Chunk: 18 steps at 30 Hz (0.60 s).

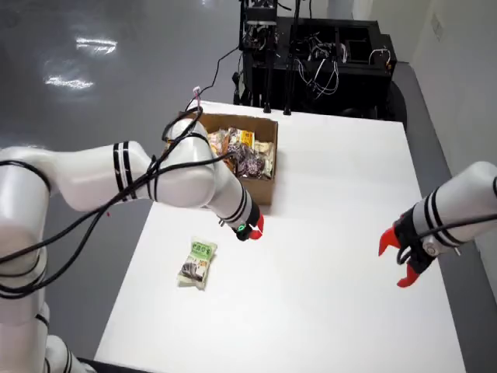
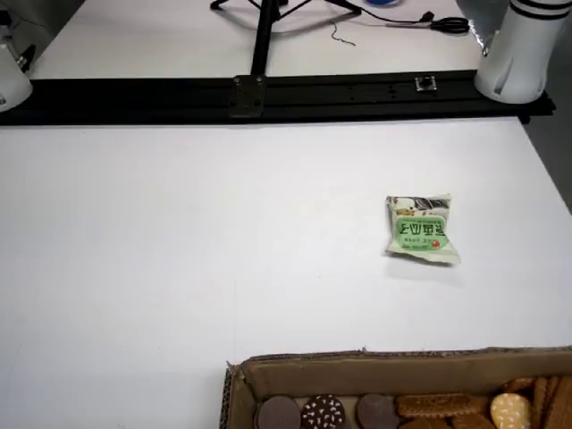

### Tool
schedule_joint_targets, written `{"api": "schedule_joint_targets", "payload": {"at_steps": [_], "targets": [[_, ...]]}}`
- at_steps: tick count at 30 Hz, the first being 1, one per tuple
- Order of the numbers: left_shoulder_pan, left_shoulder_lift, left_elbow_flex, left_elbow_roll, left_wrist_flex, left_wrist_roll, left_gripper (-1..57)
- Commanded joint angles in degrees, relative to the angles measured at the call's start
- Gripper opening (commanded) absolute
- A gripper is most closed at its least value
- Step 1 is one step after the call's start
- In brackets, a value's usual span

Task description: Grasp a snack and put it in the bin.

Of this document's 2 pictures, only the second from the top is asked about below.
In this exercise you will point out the green snack packet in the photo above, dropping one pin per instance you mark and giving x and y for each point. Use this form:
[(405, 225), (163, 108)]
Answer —
[(420, 232)]

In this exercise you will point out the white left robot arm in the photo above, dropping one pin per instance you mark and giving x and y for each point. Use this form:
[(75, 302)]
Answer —
[(514, 58)]

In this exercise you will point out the brown cardboard box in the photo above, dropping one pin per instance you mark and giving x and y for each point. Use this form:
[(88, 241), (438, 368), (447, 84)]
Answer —
[(357, 375)]

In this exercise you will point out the black tripod stand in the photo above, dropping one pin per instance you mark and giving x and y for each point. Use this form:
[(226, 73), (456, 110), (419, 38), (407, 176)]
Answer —
[(261, 40)]

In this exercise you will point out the small square button module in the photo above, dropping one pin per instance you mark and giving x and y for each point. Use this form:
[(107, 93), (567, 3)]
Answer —
[(425, 84)]

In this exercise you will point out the plain dark round cookie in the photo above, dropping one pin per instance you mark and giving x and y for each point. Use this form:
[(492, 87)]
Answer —
[(377, 411), (277, 413)]

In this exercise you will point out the chocolate cookie with white sprinkles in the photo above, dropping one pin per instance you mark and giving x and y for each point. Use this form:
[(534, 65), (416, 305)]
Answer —
[(324, 413)]

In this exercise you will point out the blue tape roll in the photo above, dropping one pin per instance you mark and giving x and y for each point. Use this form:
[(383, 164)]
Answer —
[(382, 2)]

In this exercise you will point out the rectangular brown biscuit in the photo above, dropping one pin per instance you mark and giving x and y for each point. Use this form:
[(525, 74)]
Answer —
[(438, 404), (471, 422), (424, 424)]

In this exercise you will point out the yellow round speckled cookie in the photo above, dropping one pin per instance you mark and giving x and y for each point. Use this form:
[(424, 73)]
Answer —
[(509, 411)]

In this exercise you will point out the ridged brown biscuit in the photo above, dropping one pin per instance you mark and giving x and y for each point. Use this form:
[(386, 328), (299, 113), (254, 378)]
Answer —
[(540, 402), (561, 402)]

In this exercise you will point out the dark metal bracket plate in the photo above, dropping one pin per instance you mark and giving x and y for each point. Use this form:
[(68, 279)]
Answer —
[(247, 96)]

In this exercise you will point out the black aluminium rail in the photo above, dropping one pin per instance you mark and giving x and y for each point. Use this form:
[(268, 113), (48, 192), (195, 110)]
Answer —
[(134, 98)]

